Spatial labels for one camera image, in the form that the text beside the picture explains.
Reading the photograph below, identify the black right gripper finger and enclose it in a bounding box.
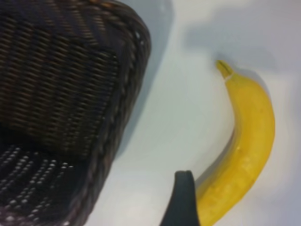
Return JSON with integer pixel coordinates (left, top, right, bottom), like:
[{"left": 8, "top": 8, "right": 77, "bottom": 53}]
[{"left": 160, "top": 170, "right": 201, "bottom": 226}]

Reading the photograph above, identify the yellow banana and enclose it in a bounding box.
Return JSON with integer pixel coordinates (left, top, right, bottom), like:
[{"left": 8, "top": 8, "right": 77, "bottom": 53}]
[{"left": 194, "top": 59, "right": 276, "bottom": 226}]

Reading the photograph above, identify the dark brown woven basket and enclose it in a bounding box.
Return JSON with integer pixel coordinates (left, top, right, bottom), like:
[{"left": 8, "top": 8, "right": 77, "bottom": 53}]
[{"left": 0, "top": 0, "right": 151, "bottom": 226}]

